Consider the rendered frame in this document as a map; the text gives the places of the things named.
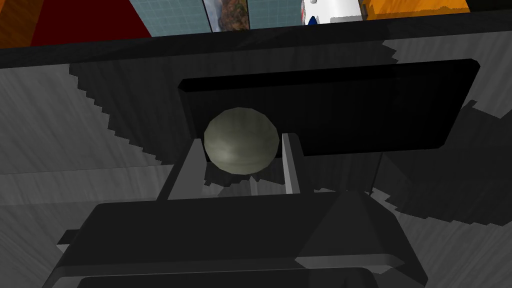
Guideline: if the grey-green ball knob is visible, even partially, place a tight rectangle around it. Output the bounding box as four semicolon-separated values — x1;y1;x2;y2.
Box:
203;106;281;176

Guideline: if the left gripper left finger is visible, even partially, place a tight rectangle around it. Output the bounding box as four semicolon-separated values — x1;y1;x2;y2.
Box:
156;137;219;201

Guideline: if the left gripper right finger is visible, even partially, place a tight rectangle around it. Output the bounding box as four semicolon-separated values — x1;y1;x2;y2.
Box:
281;133;315;196

